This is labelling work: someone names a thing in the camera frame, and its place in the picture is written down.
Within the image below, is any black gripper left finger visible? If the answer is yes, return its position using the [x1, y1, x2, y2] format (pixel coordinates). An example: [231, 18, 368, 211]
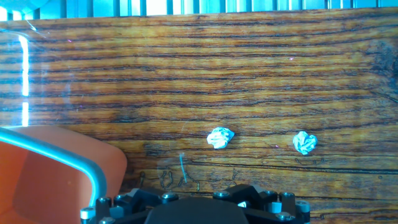
[80, 186, 180, 224]

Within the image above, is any orange square trash can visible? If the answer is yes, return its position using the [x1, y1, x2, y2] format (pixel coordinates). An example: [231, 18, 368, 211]
[0, 125, 127, 224]

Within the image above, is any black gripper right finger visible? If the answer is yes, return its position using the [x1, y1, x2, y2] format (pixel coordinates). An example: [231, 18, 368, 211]
[213, 183, 312, 224]

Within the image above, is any brown wood grain board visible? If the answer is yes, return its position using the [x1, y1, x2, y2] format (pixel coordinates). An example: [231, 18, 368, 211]
[0, 6, 398, 224]

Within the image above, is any white paper ball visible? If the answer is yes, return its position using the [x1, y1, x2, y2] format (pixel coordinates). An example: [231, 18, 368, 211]
[206, 126, 236, 149]
[292, 131, 318, 156]

